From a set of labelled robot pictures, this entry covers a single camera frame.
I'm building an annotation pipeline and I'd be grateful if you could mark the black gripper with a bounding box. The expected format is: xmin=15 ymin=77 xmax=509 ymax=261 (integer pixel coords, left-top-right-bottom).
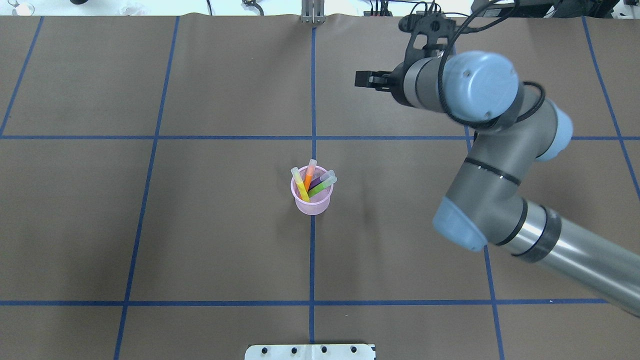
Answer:
xmin=355 ymin=14 xmax=457 ymax=101

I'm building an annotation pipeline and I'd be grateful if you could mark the orange highlighter pen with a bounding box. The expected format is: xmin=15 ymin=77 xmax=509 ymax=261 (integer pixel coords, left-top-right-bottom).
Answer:
xmin=303 ymin=158 xmax=317 ymax=191

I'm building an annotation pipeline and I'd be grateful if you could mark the green highlighter pen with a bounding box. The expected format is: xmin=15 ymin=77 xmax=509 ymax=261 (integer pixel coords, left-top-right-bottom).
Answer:
xmin=307 ymin=175 xmax=338 ymax=198

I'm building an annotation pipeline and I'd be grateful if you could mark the yellow highlighter pen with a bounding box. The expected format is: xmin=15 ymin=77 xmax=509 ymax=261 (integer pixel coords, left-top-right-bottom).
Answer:
xmin=290 ymin=167 xmax=310 ymax=202

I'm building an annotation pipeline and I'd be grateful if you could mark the aluminium frame post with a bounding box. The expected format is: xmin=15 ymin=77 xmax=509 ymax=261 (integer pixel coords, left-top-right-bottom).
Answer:
xmin=300 ymin=0 xmax=326 ymax=25

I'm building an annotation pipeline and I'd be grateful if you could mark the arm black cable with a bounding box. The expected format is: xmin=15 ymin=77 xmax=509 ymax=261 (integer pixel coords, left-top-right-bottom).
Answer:
xmin=410 ymin=0 xmax=547 ymax=126

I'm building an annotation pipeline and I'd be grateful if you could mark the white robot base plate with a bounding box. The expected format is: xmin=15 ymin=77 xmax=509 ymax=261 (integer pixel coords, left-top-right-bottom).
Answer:
xmin=244 ymin=343 xmax=377 ymax=360

